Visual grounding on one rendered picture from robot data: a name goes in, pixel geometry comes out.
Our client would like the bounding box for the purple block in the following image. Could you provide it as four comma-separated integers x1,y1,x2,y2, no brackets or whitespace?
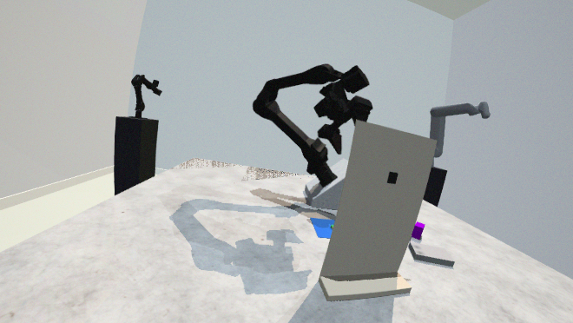
412,222,425,240

